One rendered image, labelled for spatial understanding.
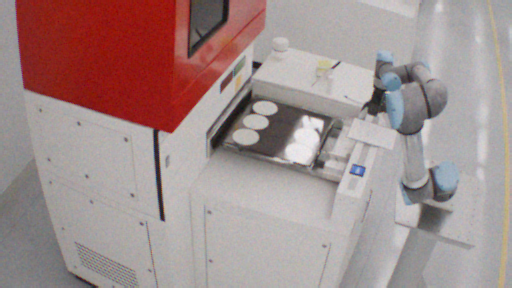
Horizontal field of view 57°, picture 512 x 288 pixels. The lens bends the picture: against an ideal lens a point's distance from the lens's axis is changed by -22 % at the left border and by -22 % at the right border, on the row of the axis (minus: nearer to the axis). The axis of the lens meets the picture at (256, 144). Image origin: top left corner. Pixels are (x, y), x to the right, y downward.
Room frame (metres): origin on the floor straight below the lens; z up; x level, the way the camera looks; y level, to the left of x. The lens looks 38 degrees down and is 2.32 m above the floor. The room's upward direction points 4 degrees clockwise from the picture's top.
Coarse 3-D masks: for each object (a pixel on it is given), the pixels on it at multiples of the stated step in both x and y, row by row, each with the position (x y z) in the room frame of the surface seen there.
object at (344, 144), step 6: (348, 126) 2.02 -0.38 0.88; (342, 132) 1.97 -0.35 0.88; (342, 138) 1.93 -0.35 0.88; (336, 144) 1.89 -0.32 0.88; (342, 144) 1.89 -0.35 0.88; (348, 144) 1.89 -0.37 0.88; (354, 144) 1.90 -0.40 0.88; (342, 150) 1.85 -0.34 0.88; (348, 150) 1.86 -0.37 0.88; (336, 162) 1.78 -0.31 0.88; (324, 174) 1.71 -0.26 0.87; (330, 174) 1.70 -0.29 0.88; (336, 180) 1.69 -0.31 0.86
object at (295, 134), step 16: (256, 112) 2.04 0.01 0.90; (288, 112) 2.06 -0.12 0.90; (304, 112) 2.06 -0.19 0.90; (240, 128) 1.92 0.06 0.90; (272, 128) 1.94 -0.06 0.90; (288, 128) 1.94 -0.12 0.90; (304, 128) 1.95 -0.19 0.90; (320, 128) 1.96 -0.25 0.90; (240, 144) 1.82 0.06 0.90; (256, 144) 1.83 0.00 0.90; (272, 144) 1.83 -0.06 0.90; (288, 144) 1.84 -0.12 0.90; (304, 144) 1.85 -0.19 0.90; (304, 160) 1.75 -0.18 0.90
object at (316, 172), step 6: (228, 150) 1.87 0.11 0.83; (234, 150) 1.86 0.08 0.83; (246, 156) 1.84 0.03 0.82; (252, 156) 1.84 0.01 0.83; (258, 156) 1.83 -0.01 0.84; (270, 162) 1.81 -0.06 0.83; (276, 162) 1.81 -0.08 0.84; (282, 162) 1.80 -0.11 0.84; (294, 168) 1.78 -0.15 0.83; (300, 168) 1.78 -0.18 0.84; (318, 168) 1.77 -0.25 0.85; (312, 174) 1.76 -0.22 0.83; (318, 174) 1.75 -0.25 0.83
